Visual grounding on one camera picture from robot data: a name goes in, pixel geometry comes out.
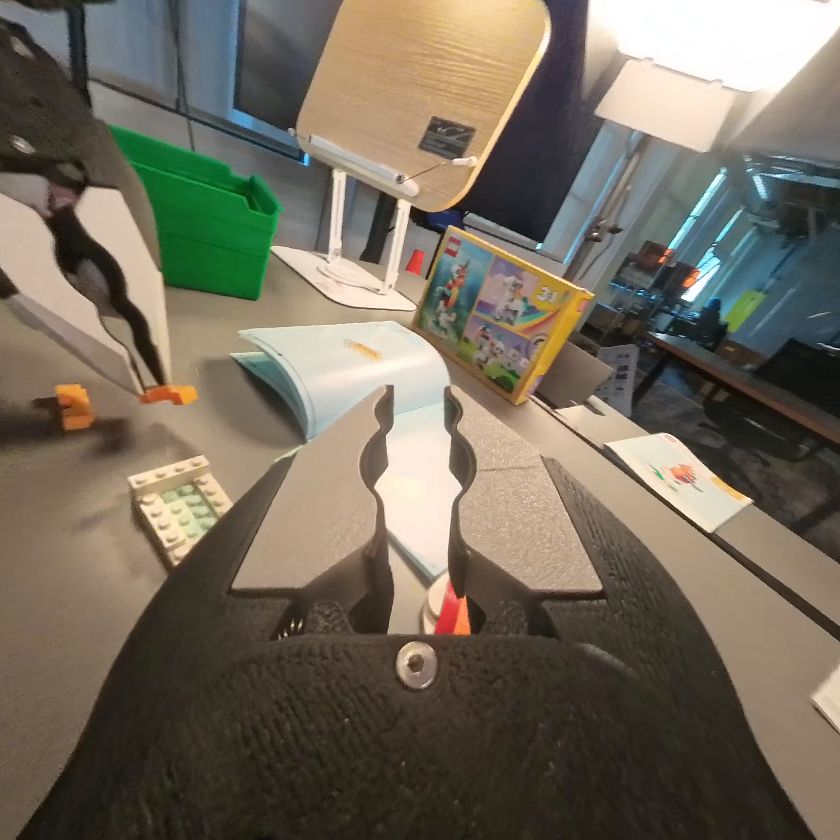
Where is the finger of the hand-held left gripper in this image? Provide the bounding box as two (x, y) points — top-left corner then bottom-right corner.
(0, 192), (157, 398)
(52, 187), (175, 389)

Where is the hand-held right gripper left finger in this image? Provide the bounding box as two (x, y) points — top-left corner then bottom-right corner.
(230, 385), (396, 634)

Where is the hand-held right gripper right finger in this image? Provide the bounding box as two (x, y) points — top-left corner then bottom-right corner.
(444, 386), (606, 635)

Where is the white and orange Lego assembly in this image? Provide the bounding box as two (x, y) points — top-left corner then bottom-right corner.
(128, 455), (234, 568)

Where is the light blue instruction booklet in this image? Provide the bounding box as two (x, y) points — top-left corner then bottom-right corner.
(230, 320), (460, 588)

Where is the round orange white lego build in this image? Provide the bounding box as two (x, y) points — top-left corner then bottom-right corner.
(423, 577), (471, 636)

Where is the yellow lego set box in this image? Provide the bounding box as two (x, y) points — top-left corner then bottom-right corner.
(412, 225), (595, 406)

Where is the green plastic bin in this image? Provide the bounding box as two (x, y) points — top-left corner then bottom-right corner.
(108, 125), (284, 301)

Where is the white booklet with orange print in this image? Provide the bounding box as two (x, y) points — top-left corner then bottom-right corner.
(604, 433), (754, 534)

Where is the printed paper sheet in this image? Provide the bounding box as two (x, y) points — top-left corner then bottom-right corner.
(596, 344), (641, 418)

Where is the brown wooden table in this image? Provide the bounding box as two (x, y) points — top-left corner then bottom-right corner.
(646, 331), (840, 460)

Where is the white booklet with yellow print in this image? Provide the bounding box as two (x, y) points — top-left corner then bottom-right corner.
(810, 663), (840, 732)

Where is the dark blue partition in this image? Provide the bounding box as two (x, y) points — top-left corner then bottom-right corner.
(459, 0), (592, 244)

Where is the white studio light panel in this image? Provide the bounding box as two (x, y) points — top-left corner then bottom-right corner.
(594, 0), (840, 153)

